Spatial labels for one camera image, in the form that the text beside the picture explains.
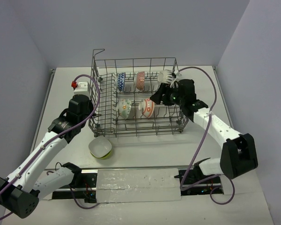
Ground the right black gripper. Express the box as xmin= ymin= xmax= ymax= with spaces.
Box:
xmin=150 ymin=82 xmax=185 ymax=106

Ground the plain white orange-rimmed bowl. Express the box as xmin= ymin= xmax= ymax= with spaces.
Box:
xmin=138 ymin=98 xmax=155 ymax=118

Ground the floral leaf pattern bowl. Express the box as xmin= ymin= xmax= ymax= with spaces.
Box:
xmin=157 ymin=70 xmax=176 ymax=85

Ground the red patterned bowl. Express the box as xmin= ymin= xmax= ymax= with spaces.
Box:
xmin=133 ymin=71 xmax=145 ymax=91

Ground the grey wire dish rack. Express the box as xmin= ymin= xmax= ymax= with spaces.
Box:
xmin=89 ymin=49 xmax=188 ymax=137

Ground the yellow star pattern bowl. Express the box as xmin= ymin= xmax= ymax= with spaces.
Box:
xmin=116 ymin=98 xmax=132 ymax=120

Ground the blue zigzag bowl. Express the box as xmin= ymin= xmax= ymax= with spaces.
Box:
xmin=117 ymin=72 xmax=126 ymax=91

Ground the white green square bowl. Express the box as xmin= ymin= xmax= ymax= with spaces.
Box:
xmin=89 ymin=136 xmax=112 ymax=159

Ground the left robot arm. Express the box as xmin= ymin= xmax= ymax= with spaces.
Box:
xmin=0 ymin=95 xmax=99 ymax=218

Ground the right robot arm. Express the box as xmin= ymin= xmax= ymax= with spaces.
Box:
xmin=150 ymin=79 xmax=258 ymax=183

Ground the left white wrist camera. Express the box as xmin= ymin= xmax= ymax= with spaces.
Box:
xmin=71 ymin=81 xmax=90 ymax=98

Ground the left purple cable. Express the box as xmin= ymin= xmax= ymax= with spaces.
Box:
xmin=0 ymin=74 xmax=101 ymax=222

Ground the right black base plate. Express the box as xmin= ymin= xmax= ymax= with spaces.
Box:
xmin=174 ymin=167 xmax=225 ymax=196

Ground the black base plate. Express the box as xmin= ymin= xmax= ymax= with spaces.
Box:
xmin=44 ymin=170 xmax=98 ymax=204
xmin=174 ymin=167 xmax=225 ymax=196

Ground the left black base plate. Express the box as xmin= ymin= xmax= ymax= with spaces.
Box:
xmin=44 ymin=170 xmax=98 ymax=204

